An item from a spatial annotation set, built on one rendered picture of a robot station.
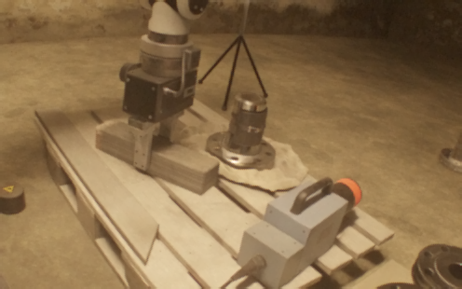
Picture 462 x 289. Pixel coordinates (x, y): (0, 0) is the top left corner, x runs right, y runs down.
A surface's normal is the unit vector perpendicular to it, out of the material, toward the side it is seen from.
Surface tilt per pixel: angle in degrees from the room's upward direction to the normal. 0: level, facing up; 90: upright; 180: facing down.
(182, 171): 90
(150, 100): 90
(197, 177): 90
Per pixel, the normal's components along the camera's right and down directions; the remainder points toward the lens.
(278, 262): -0.66, 0.22
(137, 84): -0.45, 0.32
